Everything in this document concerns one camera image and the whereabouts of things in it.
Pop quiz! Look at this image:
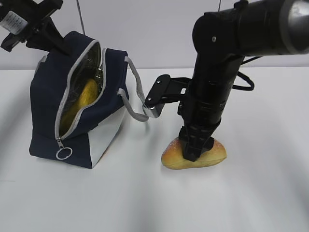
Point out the brown bread loaf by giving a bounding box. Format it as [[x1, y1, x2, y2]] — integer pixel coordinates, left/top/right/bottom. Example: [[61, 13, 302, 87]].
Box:
[[161, 136, 227, 170]]

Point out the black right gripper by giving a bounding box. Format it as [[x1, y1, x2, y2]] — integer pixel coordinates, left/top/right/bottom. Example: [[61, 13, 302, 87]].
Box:
[[178, 82, 228, 161]]

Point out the navy blue lunch bag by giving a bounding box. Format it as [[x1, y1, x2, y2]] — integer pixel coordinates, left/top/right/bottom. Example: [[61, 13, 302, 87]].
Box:
[[29, 31, 148, 169]]

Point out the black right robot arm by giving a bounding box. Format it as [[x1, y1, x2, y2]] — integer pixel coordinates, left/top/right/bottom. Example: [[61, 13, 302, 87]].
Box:
[[179, 0, 309, 161]]

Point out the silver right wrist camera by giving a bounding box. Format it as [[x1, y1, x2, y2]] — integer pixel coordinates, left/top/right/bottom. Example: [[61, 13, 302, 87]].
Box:
[[143, 74, 191, 118]]

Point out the yellow banana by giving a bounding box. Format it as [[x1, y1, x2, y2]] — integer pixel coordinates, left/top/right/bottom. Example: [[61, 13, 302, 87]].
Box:
[[59, 79, 98, 135]]

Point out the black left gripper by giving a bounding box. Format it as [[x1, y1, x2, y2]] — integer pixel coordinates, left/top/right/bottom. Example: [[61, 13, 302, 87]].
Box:
[[0, 0, 71, 56]]

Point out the black cable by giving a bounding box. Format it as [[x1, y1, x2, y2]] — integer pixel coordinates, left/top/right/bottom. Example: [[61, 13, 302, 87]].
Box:
[[233, 54, 263, 92]]

